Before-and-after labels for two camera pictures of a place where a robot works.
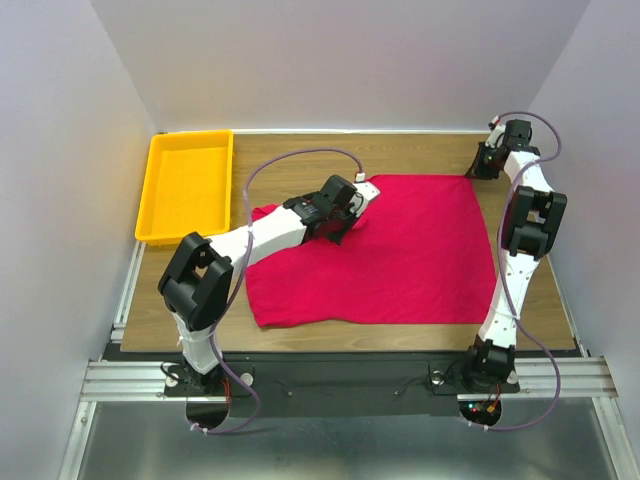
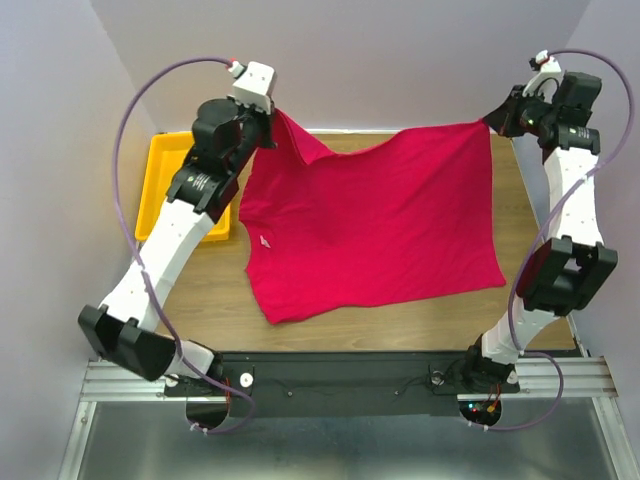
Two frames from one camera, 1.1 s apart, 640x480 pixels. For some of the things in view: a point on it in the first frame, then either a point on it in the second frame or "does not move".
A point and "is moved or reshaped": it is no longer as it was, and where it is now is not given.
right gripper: x=476 y=169 to x=503 y=120
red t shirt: x=417 y=258 is moved or reshaped
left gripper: x=350 y=218 to x=266 y=119
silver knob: x=437 y=378 does not move
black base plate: x=332 y=385 does not move
